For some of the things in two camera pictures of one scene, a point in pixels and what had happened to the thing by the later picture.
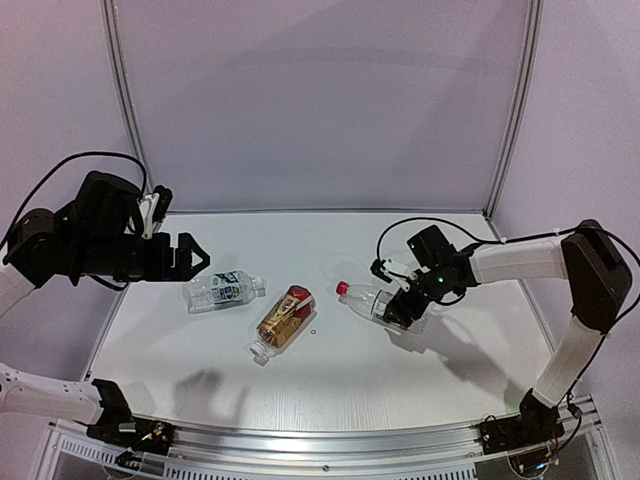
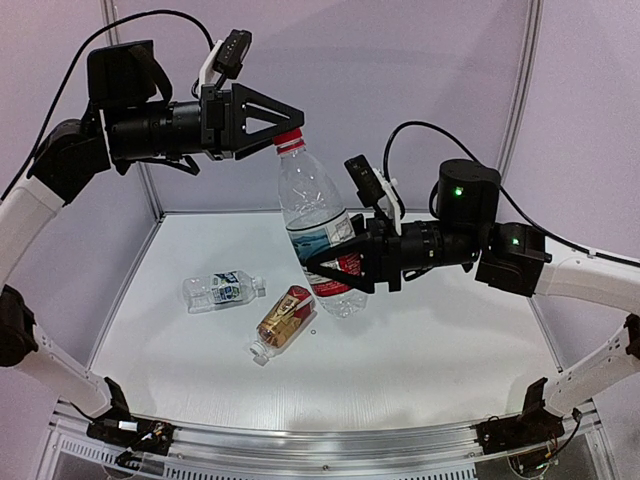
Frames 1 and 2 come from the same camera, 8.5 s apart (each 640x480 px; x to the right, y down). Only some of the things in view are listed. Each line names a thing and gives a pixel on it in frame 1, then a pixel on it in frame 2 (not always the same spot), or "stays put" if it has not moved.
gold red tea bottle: x=284 y=324 stays put
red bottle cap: x=342 y=287 -> x=289 y=142
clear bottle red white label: x=371 y=303 -> x=318 y=221
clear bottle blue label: x=221 y=289 stays put
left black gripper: x=170 y=255 -> x=216 y=121
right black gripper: x=401 y=304 -> x=386 y=254
